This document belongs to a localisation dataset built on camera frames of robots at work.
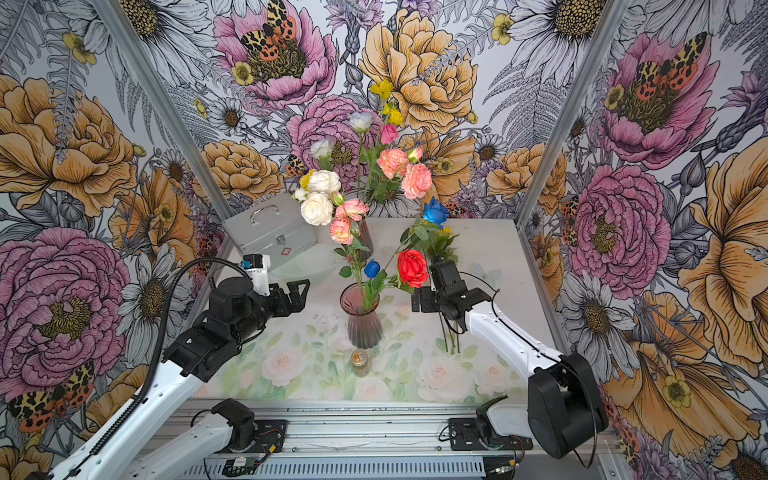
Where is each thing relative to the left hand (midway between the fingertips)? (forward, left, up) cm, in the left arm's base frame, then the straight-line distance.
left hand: (293, 293), depth 74 cm
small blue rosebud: (+2, -19, +6) cm, 20 cm away
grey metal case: (+30, +13, -8) cm, 34 cm away
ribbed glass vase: (+1, -16, -6) cm, 17 cm away
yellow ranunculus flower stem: (-2, -42, -23) cm, 48 cm away
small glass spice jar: (-12, -16, -15) cm, 25 cm away
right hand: (+4, -35, -12) cm, 37 cm away
